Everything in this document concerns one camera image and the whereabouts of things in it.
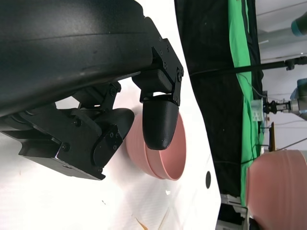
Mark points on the black backdrop cloth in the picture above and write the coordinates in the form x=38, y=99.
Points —
x=211, y=107

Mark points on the thin orange sliver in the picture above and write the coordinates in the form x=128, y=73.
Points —
x=141, y=222

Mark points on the grey background robot arm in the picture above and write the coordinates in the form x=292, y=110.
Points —
x=298, y=105

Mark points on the clear plastic box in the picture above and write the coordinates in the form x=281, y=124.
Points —
x=257, y=111

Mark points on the green backdrop cloth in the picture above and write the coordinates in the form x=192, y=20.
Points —
x=239, y=36

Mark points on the black stand pole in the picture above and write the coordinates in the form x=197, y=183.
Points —
x=263, y=65

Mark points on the round black table grommet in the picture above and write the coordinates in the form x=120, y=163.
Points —
x=208, y=180

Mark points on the pink plastic bowl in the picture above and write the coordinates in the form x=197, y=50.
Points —
x=134, y=148
x=172, y=158
x=275, y=187

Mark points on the white metal frame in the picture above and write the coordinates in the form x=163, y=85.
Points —
x=233, y=206

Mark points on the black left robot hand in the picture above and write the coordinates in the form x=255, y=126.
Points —
x=72, y=48

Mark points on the brown wooden board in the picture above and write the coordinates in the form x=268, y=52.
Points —
x=272, y=136

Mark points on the teal capped grey cylinder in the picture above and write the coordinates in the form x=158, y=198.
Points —
x=299, y=25

